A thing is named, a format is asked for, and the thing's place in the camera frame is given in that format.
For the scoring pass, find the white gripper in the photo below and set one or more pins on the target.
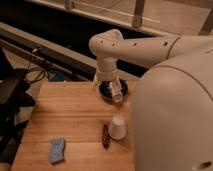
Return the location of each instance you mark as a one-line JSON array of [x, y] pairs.
[[104, 76]]

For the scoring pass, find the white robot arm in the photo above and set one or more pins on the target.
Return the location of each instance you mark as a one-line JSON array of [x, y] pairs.
[[171, 111]]

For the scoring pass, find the black round bowl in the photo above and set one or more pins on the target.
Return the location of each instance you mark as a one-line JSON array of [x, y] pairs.
[[105, 92]]

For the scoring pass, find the blue object behind table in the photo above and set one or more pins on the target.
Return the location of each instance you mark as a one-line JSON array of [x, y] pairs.
[[57, 78]]

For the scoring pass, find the white upside-down paper cup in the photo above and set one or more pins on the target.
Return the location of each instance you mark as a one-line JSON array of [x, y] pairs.
[[117, 127]]

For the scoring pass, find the dark red wrapped snack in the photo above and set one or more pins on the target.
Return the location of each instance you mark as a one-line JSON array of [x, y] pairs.
[[105, 137]]

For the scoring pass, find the black equipment on left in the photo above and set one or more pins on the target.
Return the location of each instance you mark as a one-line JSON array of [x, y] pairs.
[[13, 96]]

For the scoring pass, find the blue sponge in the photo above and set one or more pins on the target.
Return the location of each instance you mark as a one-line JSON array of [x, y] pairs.
[[56, 154]]

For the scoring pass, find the metal rail beam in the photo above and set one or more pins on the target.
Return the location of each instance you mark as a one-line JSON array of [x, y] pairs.
[[23, 43]]

